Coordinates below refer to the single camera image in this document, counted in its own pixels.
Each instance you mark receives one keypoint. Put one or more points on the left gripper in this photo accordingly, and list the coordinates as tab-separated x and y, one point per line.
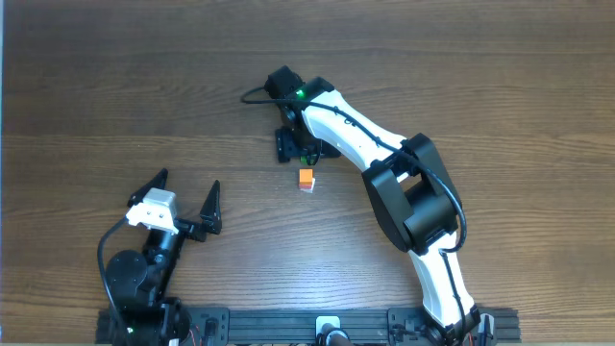
192	229

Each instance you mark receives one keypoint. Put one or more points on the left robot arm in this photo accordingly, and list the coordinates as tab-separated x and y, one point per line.
130	279

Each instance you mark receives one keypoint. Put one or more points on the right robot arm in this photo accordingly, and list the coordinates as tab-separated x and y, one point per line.
432	211

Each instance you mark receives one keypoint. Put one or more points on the orange cube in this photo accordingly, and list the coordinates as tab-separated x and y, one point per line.
305	176

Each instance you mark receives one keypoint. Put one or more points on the white cube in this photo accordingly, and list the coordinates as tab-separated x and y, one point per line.
312	186

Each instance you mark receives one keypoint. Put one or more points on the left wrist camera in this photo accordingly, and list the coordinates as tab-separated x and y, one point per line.
154	209

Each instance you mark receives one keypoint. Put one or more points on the mounting rail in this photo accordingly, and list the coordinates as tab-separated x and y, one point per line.
278	327

